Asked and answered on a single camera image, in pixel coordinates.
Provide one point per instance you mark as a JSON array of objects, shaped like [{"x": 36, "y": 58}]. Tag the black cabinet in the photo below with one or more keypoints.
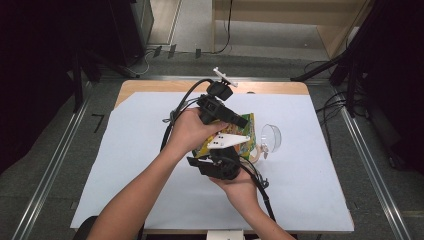
[{"x": 126, "y": 26}]

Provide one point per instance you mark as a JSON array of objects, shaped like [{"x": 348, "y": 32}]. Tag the person's right hand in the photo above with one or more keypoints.
[{"x": 243, "y": 191}]

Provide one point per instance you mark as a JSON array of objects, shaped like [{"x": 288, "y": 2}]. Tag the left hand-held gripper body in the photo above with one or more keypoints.
[{"x": 213, "y": 110}]

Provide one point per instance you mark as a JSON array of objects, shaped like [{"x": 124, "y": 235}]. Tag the yellow green snack packet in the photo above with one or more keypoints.
[{"x": 246, "y": 150}]

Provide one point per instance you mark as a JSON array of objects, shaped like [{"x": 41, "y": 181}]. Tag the white box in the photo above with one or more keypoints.
[{"x": 225, "y": 235}]

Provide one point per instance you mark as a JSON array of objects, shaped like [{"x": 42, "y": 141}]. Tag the wooden shelf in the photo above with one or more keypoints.
[{"x": 283, "y": 13}]

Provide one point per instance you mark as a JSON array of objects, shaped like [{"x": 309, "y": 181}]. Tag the wooden jar lid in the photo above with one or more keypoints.
[{"x": 257, "y": 156}]

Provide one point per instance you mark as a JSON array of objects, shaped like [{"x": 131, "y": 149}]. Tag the black stand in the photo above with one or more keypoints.
[
  {"x": 77, "y": 86},
  {"x": 316, "y": 69}
]

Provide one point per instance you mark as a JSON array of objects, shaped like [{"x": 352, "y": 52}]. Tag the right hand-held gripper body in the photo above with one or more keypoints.
[{"x": 220, "y": 166}]

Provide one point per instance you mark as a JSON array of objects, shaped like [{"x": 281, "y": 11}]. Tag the person's left hand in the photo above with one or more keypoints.
[{"x": 186, "y": 133}]

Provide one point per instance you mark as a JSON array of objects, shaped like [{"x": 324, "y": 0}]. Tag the aluminium floor rail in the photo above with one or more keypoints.
[
  {"x": 50, "y": 180},
  {"x": 376, "y": 181}
]

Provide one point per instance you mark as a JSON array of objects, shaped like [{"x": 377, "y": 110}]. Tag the white table sheet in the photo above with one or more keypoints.
[{"x": 300, "y": 186}]

